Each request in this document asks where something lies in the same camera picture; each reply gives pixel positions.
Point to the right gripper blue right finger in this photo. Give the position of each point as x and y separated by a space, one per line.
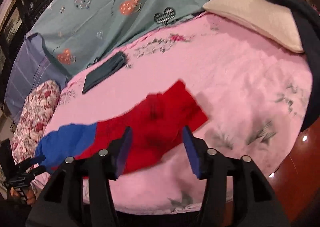
196 150

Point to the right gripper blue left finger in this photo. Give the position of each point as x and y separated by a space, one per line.
119 150

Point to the red and blue pants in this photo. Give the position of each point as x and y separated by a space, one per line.
156 123

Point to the left hand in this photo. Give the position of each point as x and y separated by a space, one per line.
29 193

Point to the pink floral bed sheet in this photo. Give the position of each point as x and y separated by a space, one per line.
240 92

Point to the dark green folded garment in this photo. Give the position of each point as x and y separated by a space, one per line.
108 68

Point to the purple plaid sheet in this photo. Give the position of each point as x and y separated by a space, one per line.
31 68

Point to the teal heart pattern sheet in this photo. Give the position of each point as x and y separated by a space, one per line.
78 33

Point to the cream pillow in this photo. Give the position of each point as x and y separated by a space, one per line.
268 19

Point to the dark navy garment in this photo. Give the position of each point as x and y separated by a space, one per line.
307 22

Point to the red wooden bed frame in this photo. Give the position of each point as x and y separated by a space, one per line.
296 182

